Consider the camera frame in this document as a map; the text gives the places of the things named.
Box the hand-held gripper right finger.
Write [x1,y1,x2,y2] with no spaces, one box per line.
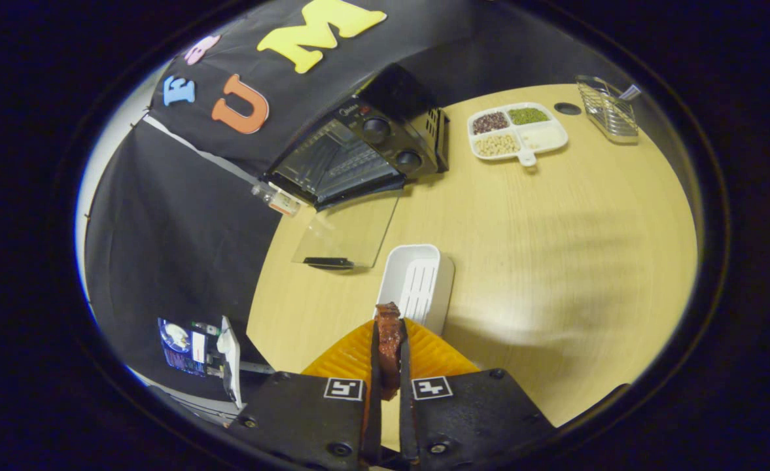
[398,319,559,466]

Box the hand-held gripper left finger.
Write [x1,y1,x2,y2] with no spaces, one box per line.
[228,319,383,471]

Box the brown meat steak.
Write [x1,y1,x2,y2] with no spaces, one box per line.
[374,302,406,401]

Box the black toaster oven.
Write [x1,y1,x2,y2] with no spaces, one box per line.
[258,63,451,270]

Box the white flat panel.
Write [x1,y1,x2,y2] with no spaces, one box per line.
[218,315,244,408]

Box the white plastic tray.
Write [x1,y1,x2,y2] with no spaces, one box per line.
[376,244,455,336]

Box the blue printed box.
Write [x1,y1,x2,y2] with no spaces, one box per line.
[158,318,223,377]

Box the small glass bottle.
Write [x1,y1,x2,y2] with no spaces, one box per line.
[251,181,303,217]

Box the white divided grain tray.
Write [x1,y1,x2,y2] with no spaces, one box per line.
[467,102,569,167]

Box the metal wire basket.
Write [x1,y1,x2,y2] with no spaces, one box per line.
[576,75,640,145]

